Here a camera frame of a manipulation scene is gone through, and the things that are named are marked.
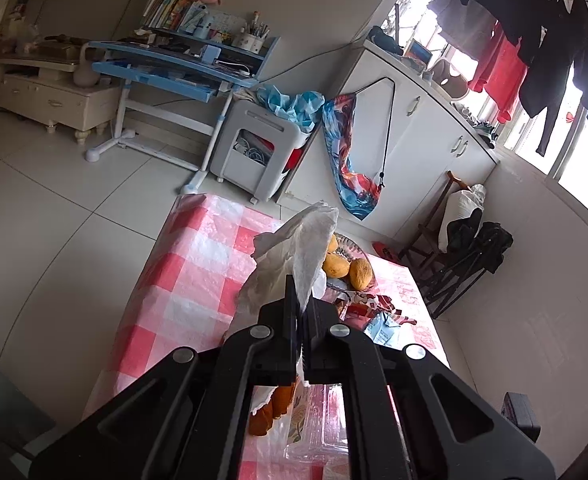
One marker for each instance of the wooden chair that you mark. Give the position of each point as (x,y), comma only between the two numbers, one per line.
(421,252)

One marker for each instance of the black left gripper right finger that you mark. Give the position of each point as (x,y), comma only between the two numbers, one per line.
(321,363)

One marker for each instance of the white paper towel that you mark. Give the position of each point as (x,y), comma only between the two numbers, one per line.
(297,249)

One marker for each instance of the red snack wrapper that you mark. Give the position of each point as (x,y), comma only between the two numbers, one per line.
(359,309)

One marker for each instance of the cream tv stand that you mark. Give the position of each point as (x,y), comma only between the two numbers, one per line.
(44,91)

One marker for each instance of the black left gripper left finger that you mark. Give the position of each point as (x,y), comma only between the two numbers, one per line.
(278,357)

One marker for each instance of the white tall cabinet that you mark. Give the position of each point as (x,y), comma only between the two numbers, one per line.
(407,133)

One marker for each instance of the white plastic stool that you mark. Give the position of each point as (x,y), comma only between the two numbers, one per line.
(256,150)

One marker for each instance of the black hanging garment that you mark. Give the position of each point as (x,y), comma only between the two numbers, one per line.
(552,41)

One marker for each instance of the colourful hanging bag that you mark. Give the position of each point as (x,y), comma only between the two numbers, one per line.
(358,193)

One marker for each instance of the yellow mango right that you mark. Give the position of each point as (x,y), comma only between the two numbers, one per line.
(360,274)

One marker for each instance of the red slipper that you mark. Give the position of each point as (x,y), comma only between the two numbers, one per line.
(385,252)

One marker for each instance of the blue kids study desk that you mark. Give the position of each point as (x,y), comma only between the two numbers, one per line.
(194,69)

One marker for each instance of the white pen holder cup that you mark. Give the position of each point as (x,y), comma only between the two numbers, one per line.
(249,42)

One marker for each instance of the row of books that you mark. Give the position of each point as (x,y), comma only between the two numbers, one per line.
(173,14)

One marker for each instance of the red white checkered tablecloth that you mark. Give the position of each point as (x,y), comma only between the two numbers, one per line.
(186,296)

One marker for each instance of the light blue crumpled cloth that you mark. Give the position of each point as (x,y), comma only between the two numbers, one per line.
(302,109)

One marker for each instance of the yellow mango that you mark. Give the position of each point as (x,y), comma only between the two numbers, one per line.
(335,266)
(360,274)
(333,244)

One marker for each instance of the clear plastic container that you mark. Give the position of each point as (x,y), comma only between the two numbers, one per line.
(317,431)

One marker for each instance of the red hanging garment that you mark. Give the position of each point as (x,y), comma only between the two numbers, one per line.
(500,73)

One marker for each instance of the blue milk carton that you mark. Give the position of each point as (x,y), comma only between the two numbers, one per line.
(382,330)

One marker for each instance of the yellow mango back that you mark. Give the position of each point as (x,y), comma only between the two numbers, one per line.
(333,244)

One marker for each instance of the orange peel piece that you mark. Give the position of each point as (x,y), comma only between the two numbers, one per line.
(261,420)

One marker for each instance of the cream kettlebell vase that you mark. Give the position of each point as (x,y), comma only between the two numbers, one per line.
(84,76)

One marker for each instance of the white stuffed bag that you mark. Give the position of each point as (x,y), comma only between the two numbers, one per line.
(461,220)

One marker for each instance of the wicker fruit basket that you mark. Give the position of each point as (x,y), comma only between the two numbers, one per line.
(351,251)

